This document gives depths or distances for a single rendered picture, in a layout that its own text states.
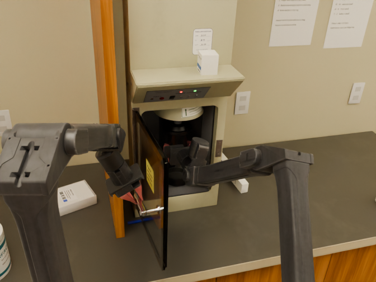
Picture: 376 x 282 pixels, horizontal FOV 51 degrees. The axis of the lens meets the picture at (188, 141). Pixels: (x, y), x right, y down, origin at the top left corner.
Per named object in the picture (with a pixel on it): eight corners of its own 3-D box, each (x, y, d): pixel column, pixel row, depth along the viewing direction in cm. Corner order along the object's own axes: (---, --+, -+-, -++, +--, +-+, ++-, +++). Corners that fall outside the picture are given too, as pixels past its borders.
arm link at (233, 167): (255, 168, 85) (295, 174, 90) (256, 142, 87) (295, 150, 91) (178, 185, 124) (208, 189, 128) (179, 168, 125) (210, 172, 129)
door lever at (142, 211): (150, 196, 116) (150, 188, 115) (160, 215, 108) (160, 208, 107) (132, 199, 114) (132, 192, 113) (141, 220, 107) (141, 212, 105)
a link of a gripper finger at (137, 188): (124, 200, 115) (109, 179, 109) (146, 188, 115) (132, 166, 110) (130, 215, 109) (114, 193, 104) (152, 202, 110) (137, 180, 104)
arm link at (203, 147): (184, 183, 121) (208, 187, 125) (196, 150, 117) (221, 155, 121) (174, 165, 132) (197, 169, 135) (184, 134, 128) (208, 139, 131)
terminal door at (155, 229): (139, 208, 140) (136, 108, 120) (165, 273, 116) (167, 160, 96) (136, 209, 140) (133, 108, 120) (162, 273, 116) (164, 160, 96)
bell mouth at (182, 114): (149, 101, 143) (148, 87, 140) (194, 97, 147) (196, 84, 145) (159, 123, 128) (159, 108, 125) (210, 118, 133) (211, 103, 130)
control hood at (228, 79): (130, 100, 120) (129, 69, 115) (228, 93, 128) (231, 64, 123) (136, 117, 111) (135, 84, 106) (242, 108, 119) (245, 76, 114)
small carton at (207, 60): (196, 69, 118) (197, 50, 115) (212, 69, 119) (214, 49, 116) (200, 75, 113) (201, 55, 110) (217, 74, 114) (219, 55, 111)
